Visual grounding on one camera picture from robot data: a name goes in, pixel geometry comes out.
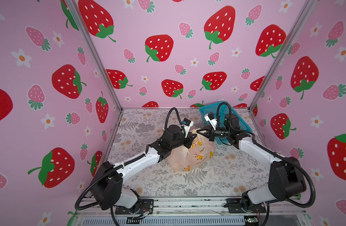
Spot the translucent orange plastic bag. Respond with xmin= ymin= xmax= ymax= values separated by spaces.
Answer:
xmin=167 ymin=134 xmax=214 ymax=172

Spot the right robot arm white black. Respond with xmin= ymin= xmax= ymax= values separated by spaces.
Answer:
xmin=197 ymin=113 xmax=316 ymax=212

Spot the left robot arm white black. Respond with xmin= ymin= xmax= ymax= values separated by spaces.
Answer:
xmin=90 ymin=125 xmax=197 ymax=213

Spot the teal plastic basket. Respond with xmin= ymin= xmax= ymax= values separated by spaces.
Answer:
xmin=196 ymin=102 xmax=252 ymax=147

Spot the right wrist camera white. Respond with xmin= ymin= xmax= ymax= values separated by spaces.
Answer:
xmin=205 ymin=113 xmax=218 ymax=131

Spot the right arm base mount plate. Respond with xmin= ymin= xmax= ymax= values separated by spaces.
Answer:
xmin=223 ymin=197 xmax=267 ymax=213

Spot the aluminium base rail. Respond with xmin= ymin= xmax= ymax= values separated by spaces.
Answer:
xmin=72 ymin=196 xmax=313 ymax=226

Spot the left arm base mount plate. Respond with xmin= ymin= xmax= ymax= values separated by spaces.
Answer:
xmin=115 ymin=199 xmax=154 ymax=215

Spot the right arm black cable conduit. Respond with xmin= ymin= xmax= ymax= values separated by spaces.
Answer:
xmin=216 ymin=102 xmax=317 ymax=209

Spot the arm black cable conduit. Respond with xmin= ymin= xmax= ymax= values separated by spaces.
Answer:
xmin=74 ymin=107 xmax=185 ymax=211
xmin=216 ymin=102 xmax=317 ymax=209

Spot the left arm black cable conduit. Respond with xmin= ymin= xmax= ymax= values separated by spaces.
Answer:
xmin=74 ymin=107 xmax=185 ymax=211

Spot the aluminium frame post right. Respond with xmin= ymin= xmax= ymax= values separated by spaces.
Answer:
xmin=248 ymin=0 xmax=317 ymax=113

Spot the aluminium frame post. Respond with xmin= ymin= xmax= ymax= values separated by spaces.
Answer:
xmin=248 ymin=0 xmax=317 ymax=113
xmin=66 ymin=0 xmax=123 ymax=113

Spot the aluminium frame post left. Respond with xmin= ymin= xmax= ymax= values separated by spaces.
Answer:
xmin=66 ymin=0 xmax=123 ymax=113

